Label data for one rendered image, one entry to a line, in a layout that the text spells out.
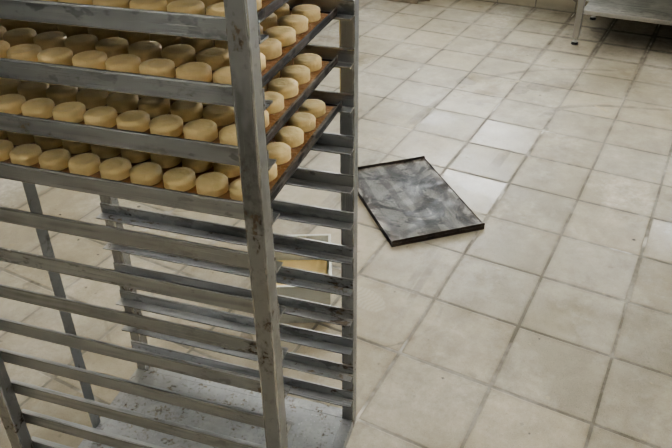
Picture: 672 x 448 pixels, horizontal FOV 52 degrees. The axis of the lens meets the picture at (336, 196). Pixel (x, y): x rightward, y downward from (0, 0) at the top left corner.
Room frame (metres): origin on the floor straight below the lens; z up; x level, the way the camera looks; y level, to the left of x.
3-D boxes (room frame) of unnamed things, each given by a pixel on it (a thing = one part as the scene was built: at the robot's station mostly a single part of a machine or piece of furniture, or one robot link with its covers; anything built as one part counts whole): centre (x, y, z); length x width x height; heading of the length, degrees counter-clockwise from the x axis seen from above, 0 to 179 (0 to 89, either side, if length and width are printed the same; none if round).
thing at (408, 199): (2.55, -0.32, 0.02); 0.60 x 0.40 x 0.03; 17
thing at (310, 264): (1.92, 0.13, 0.08); 0.30 x 0.22 x 0.16; 1
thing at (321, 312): (1.32, 0.27, 0.51); 0.64 x 0.03 x 0.03; 72
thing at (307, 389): (1.32, 0.27, 0.24); 0.64 x 0.03 x 0.03; 72
